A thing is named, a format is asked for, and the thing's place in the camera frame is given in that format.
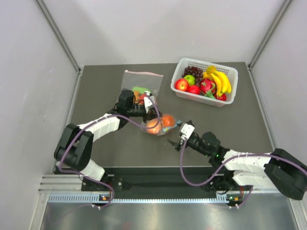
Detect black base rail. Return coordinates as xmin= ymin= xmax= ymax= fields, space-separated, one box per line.
xmin=81 ymin=166 xmax=240 ymax=194

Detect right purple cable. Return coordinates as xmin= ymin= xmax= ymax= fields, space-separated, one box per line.
xmin=179 ymin=136 xmax=307 ymax=209

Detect purple fake grapes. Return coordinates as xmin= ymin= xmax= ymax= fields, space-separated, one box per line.
xmin=181 ymin=66 xmax=203 ymax=86

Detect green fake apple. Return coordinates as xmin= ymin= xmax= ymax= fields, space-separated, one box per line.
xmin=184 ymin=75 xmax=196 ymax=86

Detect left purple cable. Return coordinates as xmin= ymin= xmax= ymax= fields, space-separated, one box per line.
xmin=58 ymin=95 xmax=161 ymax=209

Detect orange fake pumpkin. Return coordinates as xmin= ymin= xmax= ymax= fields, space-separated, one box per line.
xmin=161 ymin=114 xmax=176 ymax=127

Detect yellow fake banana bunch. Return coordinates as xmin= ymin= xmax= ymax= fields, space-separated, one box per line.
xmin=203 ymin=66 xmax=232 ymax=97

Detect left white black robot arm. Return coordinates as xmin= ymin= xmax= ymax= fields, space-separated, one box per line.
xmin=54 ymin=90 xmax=162 ymax=190

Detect red fake strawberry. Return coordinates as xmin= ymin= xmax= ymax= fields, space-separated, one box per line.
xmin=214 ymin=93 xmax=227 ymax=101

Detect pink fake dragon fruit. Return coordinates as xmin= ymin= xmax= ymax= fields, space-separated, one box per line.
xmin=200 ymin=78 xmax=216 ymax=99

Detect green fake pepper in bag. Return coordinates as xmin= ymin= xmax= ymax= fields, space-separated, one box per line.
xmin=132 ymin=86 xmax=151 ymax=94

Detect white plastic basket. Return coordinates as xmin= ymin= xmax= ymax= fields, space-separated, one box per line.
xmin=171 ymin=58 xmax=238 ymax=107

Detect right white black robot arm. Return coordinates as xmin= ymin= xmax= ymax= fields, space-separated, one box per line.
xmin=171 ymin=121 xmax=307 ymax=201

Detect slotted cable duct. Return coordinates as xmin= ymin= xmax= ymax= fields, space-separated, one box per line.
xmin=48 ymin=193 xmax=239 ymax=204

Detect pink-zip clear bag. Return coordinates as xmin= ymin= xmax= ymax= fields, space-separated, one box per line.
xmin=121 ymin=70 xmax=164 ymax=105

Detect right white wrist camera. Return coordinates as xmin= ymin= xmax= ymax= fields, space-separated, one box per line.
xmin=180 ymin=123 xmax=195 ymax=141

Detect orange fake ginger in bag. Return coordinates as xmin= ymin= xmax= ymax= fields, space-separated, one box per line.
xmin=134 ymin=91 xmax=140 ymax=104

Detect purple cable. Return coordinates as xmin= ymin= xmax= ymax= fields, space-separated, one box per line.
xmin=58 ymin=95 xmax=161 ymax=209
xmin=179 ymin=136 xmax=307 ymax=209

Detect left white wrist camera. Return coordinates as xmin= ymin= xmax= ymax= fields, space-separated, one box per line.
xmin=143 ymin=91 xmax=156 ymax=114

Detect red fake tomato in bag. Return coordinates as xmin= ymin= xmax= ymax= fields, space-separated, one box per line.
xmin=139 ymin=94 xmax=145 ymax=104

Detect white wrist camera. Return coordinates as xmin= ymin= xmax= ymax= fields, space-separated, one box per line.
xmin=180 ymin=123 xmax=195 ymax=141
xmin=143 ymin=91 xmax=156 ymax=114

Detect red fake apple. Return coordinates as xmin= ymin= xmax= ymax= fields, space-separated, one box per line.
xmin=175 ymin=79 xmax=189 ymax=92

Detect fake peach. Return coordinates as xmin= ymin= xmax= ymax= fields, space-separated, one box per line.
xmin=146 ymin=118 xmax=162 ymax=135

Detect blue-zip clear bag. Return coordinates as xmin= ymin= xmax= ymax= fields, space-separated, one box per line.
xmin=141 ymin=114 xmax=182 ymax=136

